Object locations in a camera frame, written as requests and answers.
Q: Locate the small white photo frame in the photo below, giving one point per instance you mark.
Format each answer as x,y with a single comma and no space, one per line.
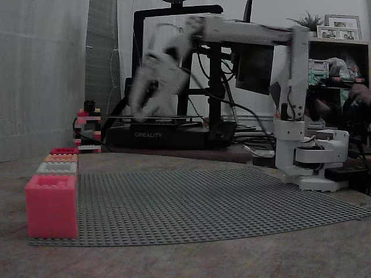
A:
337,33

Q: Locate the white lego box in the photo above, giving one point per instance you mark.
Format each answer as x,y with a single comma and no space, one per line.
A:
46,168

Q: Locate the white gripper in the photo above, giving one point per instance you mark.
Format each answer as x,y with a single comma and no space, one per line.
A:
149,77

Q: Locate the red lego box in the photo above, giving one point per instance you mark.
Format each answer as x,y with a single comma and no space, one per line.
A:
63,150

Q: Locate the black power strip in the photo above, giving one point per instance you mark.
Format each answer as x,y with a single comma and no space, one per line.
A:
347,172

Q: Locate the black Creality 3D printer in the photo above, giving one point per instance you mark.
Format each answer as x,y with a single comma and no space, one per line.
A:
162,134

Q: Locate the black computer monitor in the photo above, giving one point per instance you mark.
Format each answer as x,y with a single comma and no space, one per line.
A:
255,66

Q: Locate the grey curtain panel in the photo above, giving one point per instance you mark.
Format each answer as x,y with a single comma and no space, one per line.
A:
101,58

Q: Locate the large pink lego box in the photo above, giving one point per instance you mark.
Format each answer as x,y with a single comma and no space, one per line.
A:
52,211

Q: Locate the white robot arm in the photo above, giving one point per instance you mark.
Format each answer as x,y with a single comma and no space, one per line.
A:
292,87

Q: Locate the green potted plant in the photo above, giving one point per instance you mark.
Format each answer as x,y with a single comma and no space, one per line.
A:
308,21

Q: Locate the Lego tower with camera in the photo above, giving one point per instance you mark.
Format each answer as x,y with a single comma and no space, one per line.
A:
88,127

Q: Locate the clear plastic bag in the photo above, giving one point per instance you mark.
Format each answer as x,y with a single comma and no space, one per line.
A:
343,66

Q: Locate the person's hand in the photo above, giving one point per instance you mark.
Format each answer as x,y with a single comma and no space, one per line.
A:
360,92

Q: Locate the large white photo frame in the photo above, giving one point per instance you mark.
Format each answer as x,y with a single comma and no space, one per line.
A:
342,21

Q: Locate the grey Lego baseplate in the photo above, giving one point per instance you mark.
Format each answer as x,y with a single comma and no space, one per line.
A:
188,208

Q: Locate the orange lego box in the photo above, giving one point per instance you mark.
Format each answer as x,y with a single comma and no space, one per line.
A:
61,158

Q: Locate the wooden shelf unit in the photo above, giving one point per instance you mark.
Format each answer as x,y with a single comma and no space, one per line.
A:
336,46

